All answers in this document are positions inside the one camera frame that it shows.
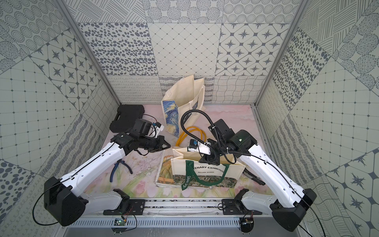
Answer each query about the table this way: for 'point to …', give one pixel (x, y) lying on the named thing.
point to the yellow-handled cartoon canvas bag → (164, 177)
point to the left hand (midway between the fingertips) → (173, 147)
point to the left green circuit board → (119, 221)
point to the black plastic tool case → (127, 115)
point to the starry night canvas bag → (186, 95)
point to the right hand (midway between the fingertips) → (203, 156)
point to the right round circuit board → (246, 224)
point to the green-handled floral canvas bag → (188, 172)
